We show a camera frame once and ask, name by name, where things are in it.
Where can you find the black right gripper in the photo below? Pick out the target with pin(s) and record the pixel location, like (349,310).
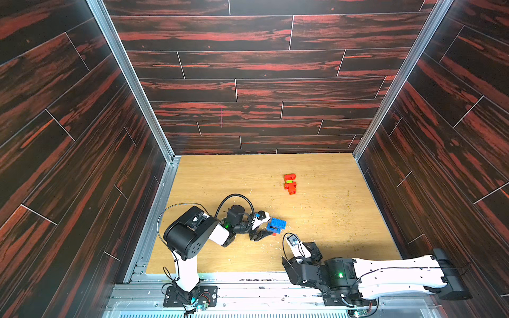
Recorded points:
(301,263)

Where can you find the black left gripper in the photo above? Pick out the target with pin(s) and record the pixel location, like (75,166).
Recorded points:
(259,236)

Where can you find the blue long brick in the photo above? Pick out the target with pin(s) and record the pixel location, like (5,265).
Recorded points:
(274,229)
(278,223)

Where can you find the small red base brick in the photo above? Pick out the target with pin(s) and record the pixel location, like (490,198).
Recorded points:
(290,190)

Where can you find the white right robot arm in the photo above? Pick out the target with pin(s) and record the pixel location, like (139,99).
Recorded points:
(355,282)

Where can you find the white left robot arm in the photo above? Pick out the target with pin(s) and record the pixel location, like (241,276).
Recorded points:
(187,236)

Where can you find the aluminium front base rails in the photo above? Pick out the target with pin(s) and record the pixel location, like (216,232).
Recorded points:
(263,294)

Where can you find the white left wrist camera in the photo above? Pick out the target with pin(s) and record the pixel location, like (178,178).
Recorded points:
(260,218)

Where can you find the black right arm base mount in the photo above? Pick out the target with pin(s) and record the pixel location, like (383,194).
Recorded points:
(347,297)

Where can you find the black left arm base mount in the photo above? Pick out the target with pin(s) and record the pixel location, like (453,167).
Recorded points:
(201,297)

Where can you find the aluminium frame rail left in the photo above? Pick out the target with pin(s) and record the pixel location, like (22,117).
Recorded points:
(145,243)

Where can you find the aluminium frame rail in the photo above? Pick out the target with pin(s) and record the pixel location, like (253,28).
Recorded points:
(429,28)
(145,243)

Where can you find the aluminium frame rail right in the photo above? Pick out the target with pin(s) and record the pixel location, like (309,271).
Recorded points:
(429,28)

